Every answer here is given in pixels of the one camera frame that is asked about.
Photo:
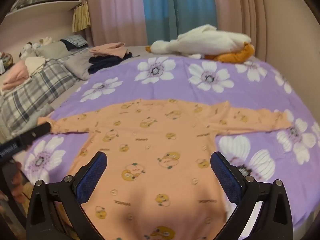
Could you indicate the grey fleece blanket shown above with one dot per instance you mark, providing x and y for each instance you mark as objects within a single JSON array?
[{"x": 45, "y": 111}]

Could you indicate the grey-green pillow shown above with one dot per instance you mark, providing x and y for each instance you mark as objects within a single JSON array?
[{"x": 53, "y": 49}]

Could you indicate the plaid quilt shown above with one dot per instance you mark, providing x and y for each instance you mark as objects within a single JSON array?
[{"x": 42, "y": 85}]

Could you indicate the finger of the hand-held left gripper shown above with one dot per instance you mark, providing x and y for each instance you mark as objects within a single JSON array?
[{"x": 41, "y": 130}]

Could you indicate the striped pillow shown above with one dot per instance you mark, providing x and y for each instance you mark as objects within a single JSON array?
[{"x": 76, "y": 40}]

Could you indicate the grey pillow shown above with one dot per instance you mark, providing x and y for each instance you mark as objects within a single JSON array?
[{"x": 77, "y": 66}]

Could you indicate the pink folded towel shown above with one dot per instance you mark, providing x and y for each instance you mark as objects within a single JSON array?
[{"x": 16, "y": 76}]

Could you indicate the small plush toys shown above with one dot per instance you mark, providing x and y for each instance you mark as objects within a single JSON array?
[{"x": 28, "y": 49}]

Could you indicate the cream folded cloth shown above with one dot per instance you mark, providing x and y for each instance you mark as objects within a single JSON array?
[{"x": 35, "y": 65}]

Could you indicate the pink folded clothes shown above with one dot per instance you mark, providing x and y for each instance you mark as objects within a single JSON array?
[{"x": 107, "y": 50}]

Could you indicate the purple floral blanket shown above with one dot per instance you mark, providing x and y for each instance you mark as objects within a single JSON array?
[{"x": 180, "y": 87}]

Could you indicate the navy folded clothes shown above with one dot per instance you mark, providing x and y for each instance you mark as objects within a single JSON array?
[{"x": 105, "y": 63}]

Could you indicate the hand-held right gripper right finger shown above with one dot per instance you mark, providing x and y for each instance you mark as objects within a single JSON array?
[{"x": 226, "y": 177}]

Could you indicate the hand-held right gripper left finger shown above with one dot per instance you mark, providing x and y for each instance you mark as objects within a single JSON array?
[{"x": 91, "y": 177}]

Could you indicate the orange printed baby shirt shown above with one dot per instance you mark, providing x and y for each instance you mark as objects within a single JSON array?
[{"x": 155, "y": 135}]

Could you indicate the white goose plush toy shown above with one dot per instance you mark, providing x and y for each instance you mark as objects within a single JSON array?
[{"x": 207, "y": 40}]

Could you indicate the pink curtain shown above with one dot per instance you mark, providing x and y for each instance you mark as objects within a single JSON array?
[
  {"x": 115, "y": 12},
  {"x": 240, "y": 5}
]

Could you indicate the blue curtain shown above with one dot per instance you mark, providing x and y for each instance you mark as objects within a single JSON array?
[{"x": 175, "y": 7}]

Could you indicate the yellow fringed hanging cloth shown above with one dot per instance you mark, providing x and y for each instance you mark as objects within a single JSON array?
[{"x": 81, "y": 17}]

